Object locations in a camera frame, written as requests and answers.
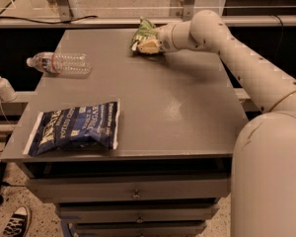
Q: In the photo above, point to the grey drawer cabinet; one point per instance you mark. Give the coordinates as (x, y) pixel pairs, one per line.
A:
(179, 115)

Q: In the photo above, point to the bottom grey drawer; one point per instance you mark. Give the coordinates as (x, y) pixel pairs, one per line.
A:
(148, 229)

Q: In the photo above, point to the right metal frame post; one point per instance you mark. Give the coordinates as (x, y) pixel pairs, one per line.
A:
(188, 9)

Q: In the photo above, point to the blue potato chip bag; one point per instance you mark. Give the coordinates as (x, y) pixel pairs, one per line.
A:
(75, 128)

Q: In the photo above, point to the grey drawer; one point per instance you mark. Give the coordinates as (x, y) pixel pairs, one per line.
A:
(148, 229)
(137, 213)
(130, 188)

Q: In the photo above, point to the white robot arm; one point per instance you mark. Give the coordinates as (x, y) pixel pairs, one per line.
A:
(263, 179)

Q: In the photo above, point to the metal frame post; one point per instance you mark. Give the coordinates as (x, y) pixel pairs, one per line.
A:
(188, 9)
(68, 10)

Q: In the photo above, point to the left metal frame post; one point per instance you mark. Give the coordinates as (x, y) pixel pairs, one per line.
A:
(68, 10)

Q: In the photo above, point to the green jalapeno chip bag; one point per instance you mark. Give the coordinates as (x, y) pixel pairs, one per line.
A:
(144, 32)

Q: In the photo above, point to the clear plastic water bottle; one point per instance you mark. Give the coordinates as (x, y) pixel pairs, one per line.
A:
(64, 64)

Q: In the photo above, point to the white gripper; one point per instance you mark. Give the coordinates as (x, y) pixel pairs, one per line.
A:
(165, 39)

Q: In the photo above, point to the top grey drawer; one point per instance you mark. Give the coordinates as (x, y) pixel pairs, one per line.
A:
(130, 188)

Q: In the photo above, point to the white pump dispenser bottle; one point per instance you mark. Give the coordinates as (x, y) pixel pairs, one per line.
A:
(7, 93)

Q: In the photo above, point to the black white sneaker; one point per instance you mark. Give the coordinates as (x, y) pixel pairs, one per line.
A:
(18, 223)

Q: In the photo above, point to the middle grey drawer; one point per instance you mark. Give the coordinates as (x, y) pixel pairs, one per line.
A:
(137, 213)

